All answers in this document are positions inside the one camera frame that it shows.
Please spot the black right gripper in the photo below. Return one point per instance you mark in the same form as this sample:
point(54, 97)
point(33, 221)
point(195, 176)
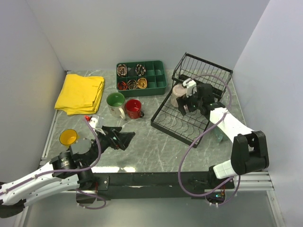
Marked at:
point(182, 101)

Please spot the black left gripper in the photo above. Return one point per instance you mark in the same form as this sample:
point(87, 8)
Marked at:
point(109, 133)

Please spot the pink speckled mug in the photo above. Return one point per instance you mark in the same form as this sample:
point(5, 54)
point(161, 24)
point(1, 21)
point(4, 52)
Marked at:
point(177, 91)

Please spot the red mug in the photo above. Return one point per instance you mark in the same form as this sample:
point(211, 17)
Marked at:
point(134, 109)

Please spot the white mug green inside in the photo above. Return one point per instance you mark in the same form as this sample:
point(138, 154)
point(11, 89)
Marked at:
point(116, 104)

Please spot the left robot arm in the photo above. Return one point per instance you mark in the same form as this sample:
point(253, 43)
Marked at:
point(68, 171)

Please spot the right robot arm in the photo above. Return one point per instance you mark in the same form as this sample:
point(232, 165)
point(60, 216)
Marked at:
point(249, 147)

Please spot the green compartment tray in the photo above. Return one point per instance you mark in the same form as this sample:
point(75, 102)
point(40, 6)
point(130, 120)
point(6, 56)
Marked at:
point(155, 75)

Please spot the yellow rolled tie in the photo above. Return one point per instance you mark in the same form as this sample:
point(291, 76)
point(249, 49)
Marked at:
point(142, 83)

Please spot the orange black rolled tie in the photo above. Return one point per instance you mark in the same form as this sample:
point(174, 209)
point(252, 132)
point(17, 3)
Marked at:
point(122, 85)

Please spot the yellow mug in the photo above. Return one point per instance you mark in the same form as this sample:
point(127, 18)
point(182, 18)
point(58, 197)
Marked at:
point(68, 137)

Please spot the brown black rolled tie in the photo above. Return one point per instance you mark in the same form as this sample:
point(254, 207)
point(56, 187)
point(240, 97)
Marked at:
point(132, 84)

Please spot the yellow folded cloth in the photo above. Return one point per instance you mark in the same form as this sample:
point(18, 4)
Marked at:
point(80, 95)

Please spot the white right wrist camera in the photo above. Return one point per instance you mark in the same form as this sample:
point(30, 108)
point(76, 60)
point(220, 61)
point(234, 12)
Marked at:
point(191, 87)

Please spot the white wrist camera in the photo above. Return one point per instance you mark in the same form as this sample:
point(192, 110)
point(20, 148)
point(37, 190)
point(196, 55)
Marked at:
point(191, 87)
point(96, 122)

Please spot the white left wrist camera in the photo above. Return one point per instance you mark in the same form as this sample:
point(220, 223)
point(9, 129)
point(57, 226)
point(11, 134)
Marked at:
point(96, 122)

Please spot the black wire dish rack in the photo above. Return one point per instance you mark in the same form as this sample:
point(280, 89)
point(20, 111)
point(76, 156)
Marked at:
point(190, 117)

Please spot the black table front rail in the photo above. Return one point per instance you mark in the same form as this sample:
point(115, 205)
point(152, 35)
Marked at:
point(146, 185)

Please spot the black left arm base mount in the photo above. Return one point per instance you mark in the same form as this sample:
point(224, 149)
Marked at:
point(93, 188)

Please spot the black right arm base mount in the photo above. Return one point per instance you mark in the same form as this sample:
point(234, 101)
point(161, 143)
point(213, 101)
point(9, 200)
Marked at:
point(199, 184)

